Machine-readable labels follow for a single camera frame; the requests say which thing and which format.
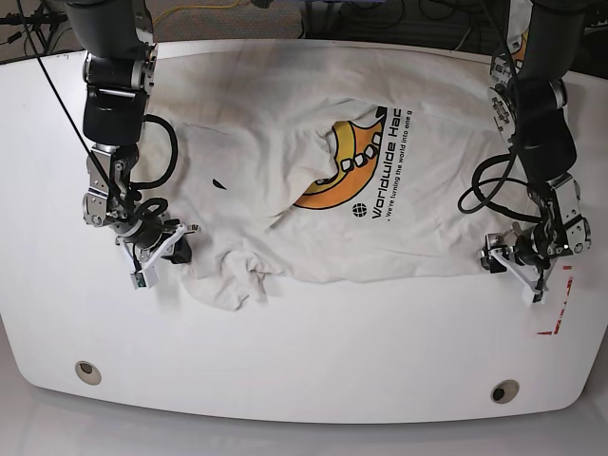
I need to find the left table cable grommet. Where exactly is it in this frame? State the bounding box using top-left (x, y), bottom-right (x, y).
top-left (75, 361), bottom-right (102, 386)

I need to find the wrist camera board image left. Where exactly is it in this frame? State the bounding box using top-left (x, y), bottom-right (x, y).
top-left (130, 267), bottom-right (159, 289)

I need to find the table cable grommet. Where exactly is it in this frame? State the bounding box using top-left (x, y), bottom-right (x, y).
top-left (490, 379), bottom-right (520, 405)
top-left (75, 361), bottom-right (102, 386)

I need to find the wrist camera board image right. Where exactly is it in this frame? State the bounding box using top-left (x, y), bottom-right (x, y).
top-left (522, 285), bottom-right (549, 307)

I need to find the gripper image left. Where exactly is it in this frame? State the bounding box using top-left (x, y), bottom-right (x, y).
top-left (116, 216), bottom-right (200, 274)

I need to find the red tape rectangle marking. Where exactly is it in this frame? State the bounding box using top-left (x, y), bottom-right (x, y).
top-left (536, 264), bottom-right (576, 336)

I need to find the wrist camera board image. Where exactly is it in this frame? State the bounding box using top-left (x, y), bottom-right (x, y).
top-left (130, 267), bottom-right (159, 289)
top-left (522, 285), bottom-right (549, 307)

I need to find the right table cable grommet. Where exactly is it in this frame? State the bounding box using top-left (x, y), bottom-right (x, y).
top-left (490, 379), bottom-right (520, 405)

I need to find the black tripod stand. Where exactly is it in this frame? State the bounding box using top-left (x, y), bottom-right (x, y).
top-left (1, 1), bottom-right (67, 55)

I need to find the white T-shirt with yellow logo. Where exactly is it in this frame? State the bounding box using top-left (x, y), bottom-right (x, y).
top-left (137, 40), bottom-right (541, 314)

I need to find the yellow cable on floor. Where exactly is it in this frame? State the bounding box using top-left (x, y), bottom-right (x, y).
top-left (156, 0), bottom-right (238, 23)

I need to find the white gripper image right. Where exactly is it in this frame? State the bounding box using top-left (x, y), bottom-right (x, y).
top-left (480, 225), bottom-right (565, 290)

